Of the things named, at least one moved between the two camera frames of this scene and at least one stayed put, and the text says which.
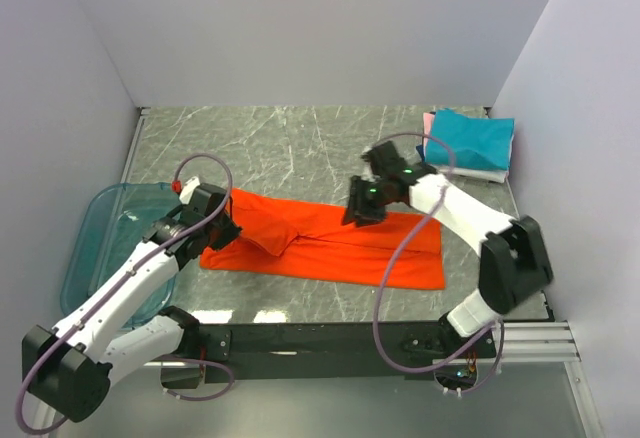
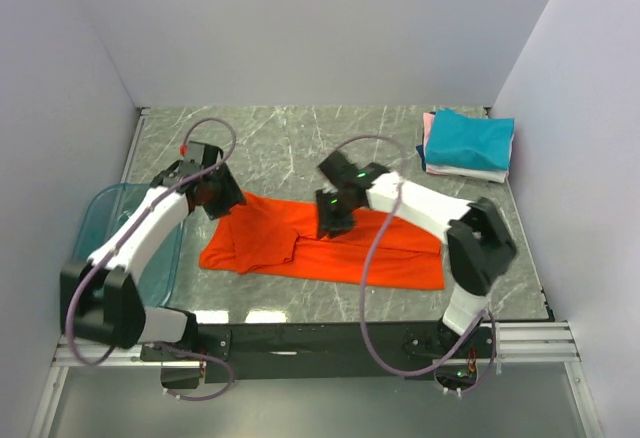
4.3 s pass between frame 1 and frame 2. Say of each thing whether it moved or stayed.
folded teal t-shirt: stayed
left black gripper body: moved
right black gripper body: moved
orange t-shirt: stayed
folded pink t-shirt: stayed
